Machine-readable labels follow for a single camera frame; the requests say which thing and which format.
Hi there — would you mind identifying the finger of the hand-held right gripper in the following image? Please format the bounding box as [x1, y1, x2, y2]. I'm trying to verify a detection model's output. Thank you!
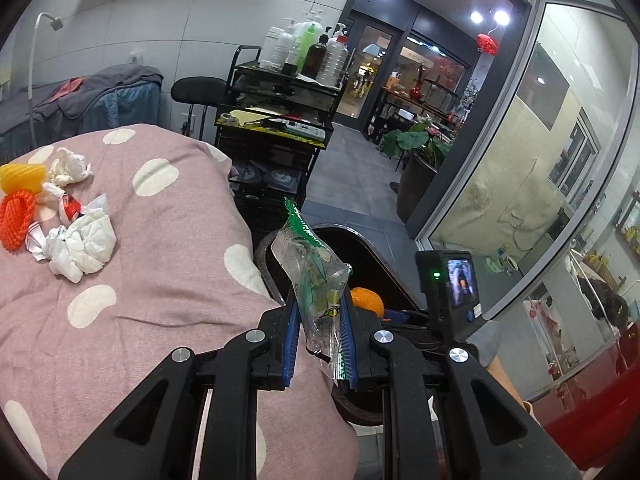
[385, 309, 430, 328]

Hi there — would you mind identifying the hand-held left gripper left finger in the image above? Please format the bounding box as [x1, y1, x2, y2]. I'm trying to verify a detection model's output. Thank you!
[57, 302, 303, 480]

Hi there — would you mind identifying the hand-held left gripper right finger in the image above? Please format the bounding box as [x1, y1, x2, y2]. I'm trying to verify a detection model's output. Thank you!
[337, 302, 583, 480]

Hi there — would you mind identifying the orange fruit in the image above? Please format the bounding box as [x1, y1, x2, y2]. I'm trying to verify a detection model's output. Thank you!
[349, 286, 386, 318]

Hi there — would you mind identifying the brown trash bin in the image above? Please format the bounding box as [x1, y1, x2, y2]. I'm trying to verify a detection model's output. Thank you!
[252, 224, 441, 426]

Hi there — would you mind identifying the clear green-printed plastic bag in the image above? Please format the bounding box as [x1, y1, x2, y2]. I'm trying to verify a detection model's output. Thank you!
[270, 197, 351, 386]

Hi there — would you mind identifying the white tissue large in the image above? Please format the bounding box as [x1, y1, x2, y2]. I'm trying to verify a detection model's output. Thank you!
[42, 207, 118, 283]

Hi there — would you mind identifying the red and white wrapper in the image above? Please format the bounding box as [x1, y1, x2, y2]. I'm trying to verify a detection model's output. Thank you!
[59, 192, 83, 221]

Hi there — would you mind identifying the white striped wrapper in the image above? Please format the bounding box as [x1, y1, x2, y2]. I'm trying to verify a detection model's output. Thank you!
[24, 222, 66, 263]

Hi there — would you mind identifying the orange foam fruit net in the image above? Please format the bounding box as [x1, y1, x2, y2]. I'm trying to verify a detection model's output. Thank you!
[0, 189, 38, 251]

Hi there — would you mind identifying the yellow foam fruit net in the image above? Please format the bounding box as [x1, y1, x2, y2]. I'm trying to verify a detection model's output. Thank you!
[0, 161, 47, 195]

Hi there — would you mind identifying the person's right forearm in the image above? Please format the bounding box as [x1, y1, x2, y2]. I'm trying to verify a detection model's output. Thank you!
[470, 319, 541, 416]

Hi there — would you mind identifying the potted green plant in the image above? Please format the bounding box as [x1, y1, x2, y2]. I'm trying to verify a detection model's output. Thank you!
[382, 117, 456, 226]

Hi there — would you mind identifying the pink polka-dot blanket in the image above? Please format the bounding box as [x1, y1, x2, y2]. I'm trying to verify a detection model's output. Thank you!
[0, 124, 361, 480]

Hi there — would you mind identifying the red glossy object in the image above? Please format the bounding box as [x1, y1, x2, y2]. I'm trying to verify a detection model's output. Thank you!
[542, 330, 640, 466]

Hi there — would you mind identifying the dark display table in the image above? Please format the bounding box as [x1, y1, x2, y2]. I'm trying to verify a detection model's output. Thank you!
[370, 85, 461, 143]

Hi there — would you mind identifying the white power strip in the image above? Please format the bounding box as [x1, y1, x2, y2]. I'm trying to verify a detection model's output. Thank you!
[284, 121, 327, 139]

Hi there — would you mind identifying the glass double door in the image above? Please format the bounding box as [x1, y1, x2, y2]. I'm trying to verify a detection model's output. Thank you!
[337, 22, 401, 121]

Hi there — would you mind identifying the yellow cloth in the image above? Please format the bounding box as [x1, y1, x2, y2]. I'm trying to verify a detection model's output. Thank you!
[235, 109, 273, 126]

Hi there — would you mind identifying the black trolley cart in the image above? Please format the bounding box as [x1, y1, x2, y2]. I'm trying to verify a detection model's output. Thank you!
[215, 45, 346, 211]

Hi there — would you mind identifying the red hanging ornament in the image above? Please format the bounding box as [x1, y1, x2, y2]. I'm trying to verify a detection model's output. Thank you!
[476, 10, 500, 57]

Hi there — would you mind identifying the clear plastic bottle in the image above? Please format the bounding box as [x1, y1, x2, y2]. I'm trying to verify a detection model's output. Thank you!
[319, 24, 351, 86]

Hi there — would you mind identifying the dark brown bottle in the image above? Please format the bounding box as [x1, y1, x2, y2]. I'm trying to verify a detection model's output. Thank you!
[306, 34, 332, 81]

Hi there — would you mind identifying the green bottle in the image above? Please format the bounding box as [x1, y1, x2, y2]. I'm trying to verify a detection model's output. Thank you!
[298, 24, 323, 77]

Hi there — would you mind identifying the black round stool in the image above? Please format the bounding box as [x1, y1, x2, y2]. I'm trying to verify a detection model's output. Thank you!
[171, 76, 228, 141]

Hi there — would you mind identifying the short white bottle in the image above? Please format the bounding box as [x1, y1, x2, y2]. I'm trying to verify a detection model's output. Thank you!
[259, 27, 281, 68]

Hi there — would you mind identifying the large white pump bottle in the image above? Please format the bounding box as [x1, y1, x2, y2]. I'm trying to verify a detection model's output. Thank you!
[295, 10, 326, 36]

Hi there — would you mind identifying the grey massage bed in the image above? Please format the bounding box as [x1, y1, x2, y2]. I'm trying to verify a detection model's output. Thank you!
[0, 65, 165, 161]

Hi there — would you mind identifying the red cloth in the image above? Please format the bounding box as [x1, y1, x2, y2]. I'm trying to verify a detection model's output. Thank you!
[54, 77, 83, 101]

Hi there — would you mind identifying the white floor lamp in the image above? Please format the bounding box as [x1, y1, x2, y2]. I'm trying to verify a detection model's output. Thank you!
[27, 11, 63, 151]

